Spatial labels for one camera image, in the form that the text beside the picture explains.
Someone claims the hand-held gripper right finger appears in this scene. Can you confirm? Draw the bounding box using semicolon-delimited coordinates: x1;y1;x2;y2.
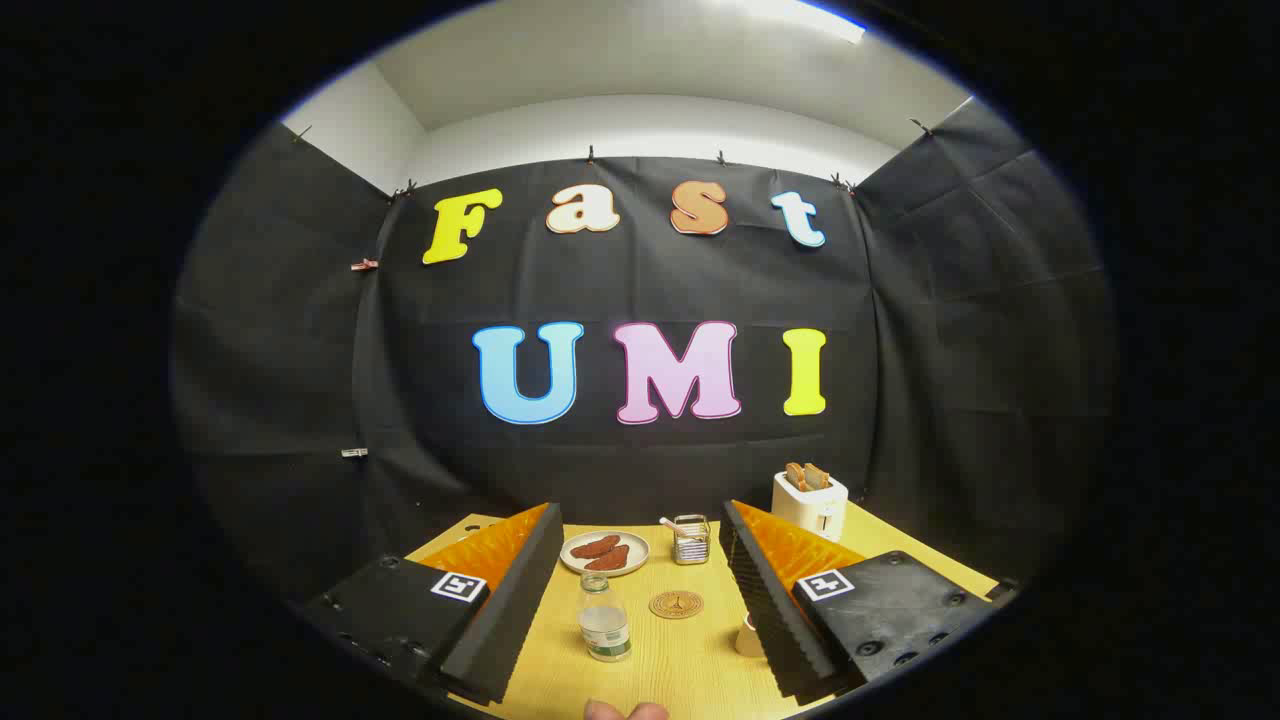
718;500;1001;701

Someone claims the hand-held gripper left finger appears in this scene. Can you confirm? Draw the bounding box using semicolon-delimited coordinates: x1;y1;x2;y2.
300;502;566;707

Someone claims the clear plastic juice bottle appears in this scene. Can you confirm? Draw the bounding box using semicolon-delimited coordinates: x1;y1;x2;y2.
578;572;633;663

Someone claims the white round plate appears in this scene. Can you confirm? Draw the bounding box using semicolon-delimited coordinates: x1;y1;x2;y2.
560;530;651;577

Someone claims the white toaster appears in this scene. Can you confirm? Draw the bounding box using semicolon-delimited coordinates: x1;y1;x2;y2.
771;470;850;543

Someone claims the wooden table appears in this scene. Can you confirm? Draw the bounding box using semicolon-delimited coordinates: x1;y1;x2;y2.
405;500;1001;720

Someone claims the black backdrop cloth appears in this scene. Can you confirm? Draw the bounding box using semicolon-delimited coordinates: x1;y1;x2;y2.
170;97;1116;601

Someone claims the metal wire basket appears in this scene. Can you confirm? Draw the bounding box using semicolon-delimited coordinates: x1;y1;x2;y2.
672;514;712;566

